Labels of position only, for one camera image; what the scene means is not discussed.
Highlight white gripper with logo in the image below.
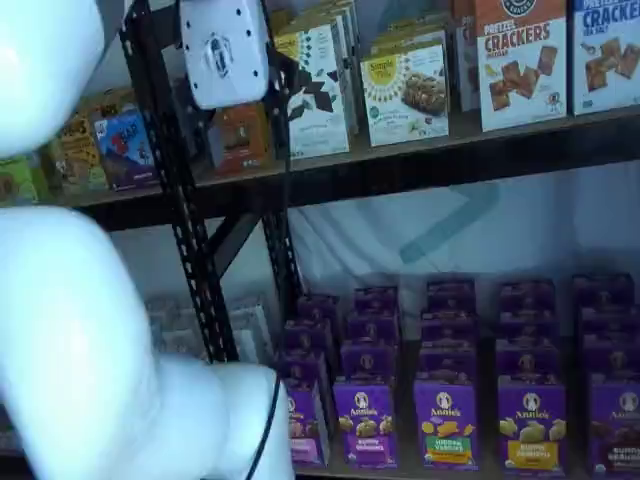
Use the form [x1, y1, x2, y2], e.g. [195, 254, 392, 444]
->
[179, 0, 272, 111]

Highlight purple Annie's box pink label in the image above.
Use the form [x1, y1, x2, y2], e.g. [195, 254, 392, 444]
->
[284, 379, 332, 469]

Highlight yellow Revival snack box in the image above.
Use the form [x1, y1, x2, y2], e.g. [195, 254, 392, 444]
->
[269, 7, 296, 54]
[207, 103, 274, 175]

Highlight Simple Mills chocolate cookie box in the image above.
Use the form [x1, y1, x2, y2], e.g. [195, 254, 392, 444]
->
[287, 23, 351, 161]
[292, 12, 356, 135]
[299, 0, 361, 135]

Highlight blue Zbar snack box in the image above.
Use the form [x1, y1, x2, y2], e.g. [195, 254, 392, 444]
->
[92, 102, 154, 193]

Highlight yellow snack box black print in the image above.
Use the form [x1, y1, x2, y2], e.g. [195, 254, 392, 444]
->
[53, 107, 109, 195]

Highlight Simple Mills snack bar box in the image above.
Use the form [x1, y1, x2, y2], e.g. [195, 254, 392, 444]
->
[373, 16, 452, 37]
[359, 42, 451, 148]
[368, 29, 449, 52]

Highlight green snack box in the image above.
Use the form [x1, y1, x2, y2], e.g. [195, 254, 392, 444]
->
[0, 154, 39, 207]

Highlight orange pretzel crackers box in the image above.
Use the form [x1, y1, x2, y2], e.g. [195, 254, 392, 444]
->
[474, 0, 569, 133]
[452, 0, 482, 113]

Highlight purple Annie's snack box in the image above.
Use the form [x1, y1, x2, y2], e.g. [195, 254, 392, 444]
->
[496, 309, 559, 344]
[346, 312, 401, 347]
[425, 278, 477, 314]
[579, 307, 640, 347]
[418, 344, 479, 386]
[581, 344, 640, 389]
[283, 319, 334, 361]
[353, 285, 401, 316]
[495, 339, 562, 386]
[297, 294, 342, 327]
[571, 273, 637, 311]
[420, 309, 479, 349]
[277, 349, 327, 387]
[499, 279, 557, 314]
[340, 342, 399, 386]

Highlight white carton box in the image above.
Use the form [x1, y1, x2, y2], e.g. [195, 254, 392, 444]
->
[144, 296, 202, 357]
[227, 303, 274, 365]

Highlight blue pretzel crackers box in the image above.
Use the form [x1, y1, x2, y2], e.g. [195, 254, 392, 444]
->
[570, 0, 640, 117]

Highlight purple Annie's box violet label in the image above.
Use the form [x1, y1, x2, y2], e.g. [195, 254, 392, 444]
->
[333, 381, 399, 470]

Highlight purple Annie's box green label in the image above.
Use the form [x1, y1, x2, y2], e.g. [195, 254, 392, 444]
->
[413, 381, 479, 472]

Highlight purple Annie's box yellow label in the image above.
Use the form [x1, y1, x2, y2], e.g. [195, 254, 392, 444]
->
[497, 382, 569, 474]

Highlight purple Annie's box brown label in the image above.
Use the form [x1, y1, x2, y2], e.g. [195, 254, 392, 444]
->
[588, 383, 640, 477]

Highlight white backdrop sheet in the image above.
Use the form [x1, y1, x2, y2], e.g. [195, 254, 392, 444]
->
[287, 159, 640, 301]

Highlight teal tape strip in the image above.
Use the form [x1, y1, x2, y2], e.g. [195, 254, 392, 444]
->
[399, 184, 502, 265]

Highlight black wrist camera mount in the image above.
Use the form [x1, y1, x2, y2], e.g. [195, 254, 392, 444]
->
[267, 47, 306, 124]

